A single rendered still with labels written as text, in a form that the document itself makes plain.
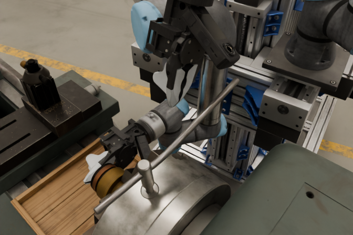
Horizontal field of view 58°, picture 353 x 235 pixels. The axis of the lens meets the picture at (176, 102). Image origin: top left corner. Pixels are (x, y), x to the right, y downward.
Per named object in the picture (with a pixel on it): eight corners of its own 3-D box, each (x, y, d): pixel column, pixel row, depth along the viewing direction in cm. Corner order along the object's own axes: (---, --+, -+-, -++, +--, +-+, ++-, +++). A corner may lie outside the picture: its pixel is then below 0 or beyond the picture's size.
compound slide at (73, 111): (84, 120, 107) (81, 110, 104) (58, 138, 102) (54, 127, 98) (50, 93, 117) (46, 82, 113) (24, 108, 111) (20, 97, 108)
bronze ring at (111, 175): (139, 172, 74) (113, 152, 78) (109, 201, 69) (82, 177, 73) (144, 193, 80) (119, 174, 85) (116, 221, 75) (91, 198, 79)
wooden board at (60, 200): (170, 187, 101) (170, 180, 98) (74, 281, 81) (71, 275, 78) (108, 139, 115) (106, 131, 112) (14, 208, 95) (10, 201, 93)
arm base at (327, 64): (292, 38, 109) (300, 11, 102) (338, 51, 103) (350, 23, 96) (277, 60, 99) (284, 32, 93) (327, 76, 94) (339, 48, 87)
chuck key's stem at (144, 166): (151, 205, 59) (142, 172, 51) (143, 197, 60) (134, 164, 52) (159, 197, 60) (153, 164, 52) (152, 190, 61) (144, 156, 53)
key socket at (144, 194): (150, 209, 59) (148, 202, 56) (139, 197, 60) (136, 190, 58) (164, 197, 60) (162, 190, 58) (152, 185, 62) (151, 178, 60)
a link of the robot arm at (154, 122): (165, 138, 92) (165, 118, 86) (154, 147, 90) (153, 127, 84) (147, 125, 96) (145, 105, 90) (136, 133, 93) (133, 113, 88)
